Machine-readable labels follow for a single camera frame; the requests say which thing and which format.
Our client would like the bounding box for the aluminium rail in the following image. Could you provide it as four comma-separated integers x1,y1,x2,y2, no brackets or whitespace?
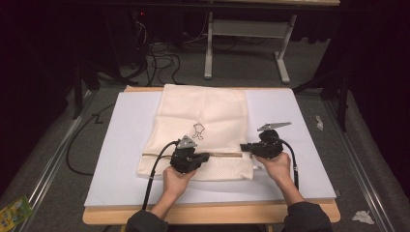
9,90,95,232
323,99,398,232

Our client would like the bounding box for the white desk frame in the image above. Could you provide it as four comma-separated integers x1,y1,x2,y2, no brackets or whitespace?
203,0,341,85

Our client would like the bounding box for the person's right hand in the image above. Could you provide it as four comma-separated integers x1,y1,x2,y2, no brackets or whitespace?
253,151,293,187

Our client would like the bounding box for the long black floor cable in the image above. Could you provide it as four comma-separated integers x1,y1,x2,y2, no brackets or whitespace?
65,102,116,177

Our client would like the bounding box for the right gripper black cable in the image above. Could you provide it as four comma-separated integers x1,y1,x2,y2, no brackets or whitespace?
273,135,300,191

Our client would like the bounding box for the tangle of black floor cables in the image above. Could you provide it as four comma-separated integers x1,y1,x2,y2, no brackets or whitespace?
128,17,191,88

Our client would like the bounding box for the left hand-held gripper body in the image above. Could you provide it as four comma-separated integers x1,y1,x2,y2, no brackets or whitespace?
169,134,203,175

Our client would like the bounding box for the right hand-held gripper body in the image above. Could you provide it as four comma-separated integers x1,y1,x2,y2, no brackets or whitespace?
252,121,293,160

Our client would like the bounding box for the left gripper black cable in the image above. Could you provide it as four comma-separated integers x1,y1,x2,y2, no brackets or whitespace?
141,139,180,212

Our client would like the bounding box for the black metal stand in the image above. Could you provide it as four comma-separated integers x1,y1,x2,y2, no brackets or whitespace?
71,59,102,121
292,69,352,133

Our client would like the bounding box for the cream mesh laundry bag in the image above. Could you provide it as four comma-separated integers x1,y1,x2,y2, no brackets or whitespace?
136,83,256,183

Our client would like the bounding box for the white board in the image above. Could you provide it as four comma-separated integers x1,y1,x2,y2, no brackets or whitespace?
83,88,337,208

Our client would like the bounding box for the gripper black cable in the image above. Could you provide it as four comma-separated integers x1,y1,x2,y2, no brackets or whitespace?
141,139,180,212
273,135,300,191

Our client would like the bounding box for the person's left hand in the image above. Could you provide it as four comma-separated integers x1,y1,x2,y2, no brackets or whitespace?
161,165,198,203

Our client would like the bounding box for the green printed packet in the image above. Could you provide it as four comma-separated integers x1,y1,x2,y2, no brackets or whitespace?
0,194,35,232

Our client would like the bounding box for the crumpled white tissue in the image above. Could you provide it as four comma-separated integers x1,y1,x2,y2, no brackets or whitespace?
351,210,376,226

